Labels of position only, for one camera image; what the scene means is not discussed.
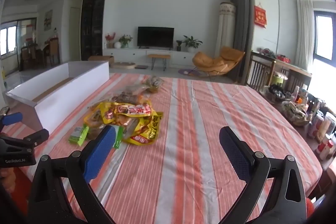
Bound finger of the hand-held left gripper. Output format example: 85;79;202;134
0;129;50;152
0;107;24;132

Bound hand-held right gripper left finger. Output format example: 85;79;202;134
28;125;116;224

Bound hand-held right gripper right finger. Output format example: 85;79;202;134
219;126;307;224

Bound white cardboard box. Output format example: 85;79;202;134
5;61;110;132

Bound yellow packet of brown snacks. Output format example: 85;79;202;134
83;106;105;128

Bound clear packet of brown snacks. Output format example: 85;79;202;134
115;85;153;104

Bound green-edged clear snack packet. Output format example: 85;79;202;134
113;126;125;149

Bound small green snack packet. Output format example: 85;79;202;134
69;124;90;146

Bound yellow packet red label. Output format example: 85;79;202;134
98;101;154;122

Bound yellow packet dark print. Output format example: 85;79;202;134
122;112;164;146

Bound wicker basket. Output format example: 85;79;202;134
282;101;313;126

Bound wooden side table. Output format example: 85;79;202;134
247;52;276;90
273;56;313;88

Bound orange lounge chair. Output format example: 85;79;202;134
192;46;246;76

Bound row of bottles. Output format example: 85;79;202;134
294;85;336;161

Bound brown cardboard box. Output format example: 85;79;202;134
88;55;114;65

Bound white television cabinet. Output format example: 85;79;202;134
103;48;210;67

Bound wooden stool with hairpin legs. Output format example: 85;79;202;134
147;54;171;72

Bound green plant in glass vase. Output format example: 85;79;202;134
119;34;133;48

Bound red flowers in vase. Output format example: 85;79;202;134
105;32;116;48

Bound large green potted plant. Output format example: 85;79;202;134
183;35;203;53

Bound dark glass display cabinet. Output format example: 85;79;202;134
81;0;108;58

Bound covered standing air conditioner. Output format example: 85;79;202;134
215;2;236;56

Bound black television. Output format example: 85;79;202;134
138;27;175;49

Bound grey curtain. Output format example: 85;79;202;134
230;0;254;83

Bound white curtain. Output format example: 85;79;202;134
294;0;314;72

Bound framed wall picture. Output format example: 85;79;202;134
43;9;53;31

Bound red wall hanging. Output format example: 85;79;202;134
254;5;267;28

